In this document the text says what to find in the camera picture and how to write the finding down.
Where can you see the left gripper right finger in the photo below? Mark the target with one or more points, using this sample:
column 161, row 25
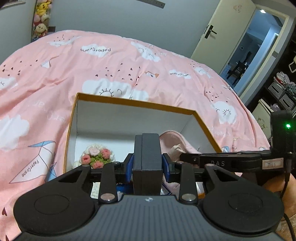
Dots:
column 183, row 174

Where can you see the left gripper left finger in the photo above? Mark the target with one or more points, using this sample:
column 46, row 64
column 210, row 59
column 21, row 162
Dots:
column 112, row 174

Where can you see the crochet flower bouquet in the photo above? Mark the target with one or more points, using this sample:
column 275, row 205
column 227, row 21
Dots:
column 95, row 156

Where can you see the dark grey small box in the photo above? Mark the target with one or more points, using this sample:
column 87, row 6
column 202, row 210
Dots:
column 147, row 171

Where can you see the orange cardboard box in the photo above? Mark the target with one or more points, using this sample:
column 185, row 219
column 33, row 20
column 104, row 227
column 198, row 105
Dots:
column 114, row 123

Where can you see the storage shelf with baskets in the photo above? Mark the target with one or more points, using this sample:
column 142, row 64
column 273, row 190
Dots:
column 277, row 93

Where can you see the pink printed bed quilt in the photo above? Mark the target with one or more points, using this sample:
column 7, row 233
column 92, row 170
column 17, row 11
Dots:
column 39, row 83

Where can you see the hanging plush toy stack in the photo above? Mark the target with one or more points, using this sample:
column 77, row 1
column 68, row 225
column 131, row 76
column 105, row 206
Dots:
column 41, row 19

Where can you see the cream door with handle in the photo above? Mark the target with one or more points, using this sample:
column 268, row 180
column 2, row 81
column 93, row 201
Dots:
column 223, row 33

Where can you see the grey wall plate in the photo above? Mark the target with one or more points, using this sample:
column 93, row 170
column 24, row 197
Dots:
column 155, row 3

